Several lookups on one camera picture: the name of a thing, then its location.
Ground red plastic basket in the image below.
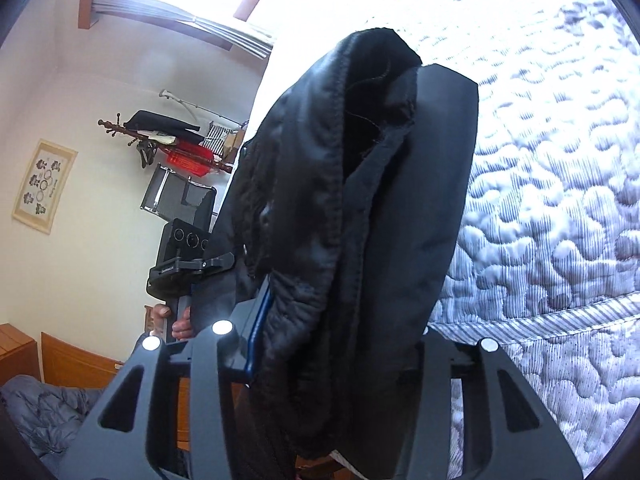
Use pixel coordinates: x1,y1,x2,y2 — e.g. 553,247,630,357
160,141,218,177

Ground cardboard box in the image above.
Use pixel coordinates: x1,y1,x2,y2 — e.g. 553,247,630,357
222,129,245,164

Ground black cargo pants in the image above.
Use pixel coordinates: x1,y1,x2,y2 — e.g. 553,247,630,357
214,28,478,479

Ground dark wooden headboard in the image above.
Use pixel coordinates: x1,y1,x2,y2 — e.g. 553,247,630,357
1,323,122,388

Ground wooden coat rack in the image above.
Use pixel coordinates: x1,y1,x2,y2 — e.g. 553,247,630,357
98,110,232,174

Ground left hand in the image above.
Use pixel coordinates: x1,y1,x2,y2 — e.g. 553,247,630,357
151,304,193,340

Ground framed wall picture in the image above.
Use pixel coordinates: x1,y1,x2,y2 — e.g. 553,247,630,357
12,139,77,235

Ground grey quilted bedspread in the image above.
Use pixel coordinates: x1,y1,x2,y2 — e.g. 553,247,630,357
406,0,639,479

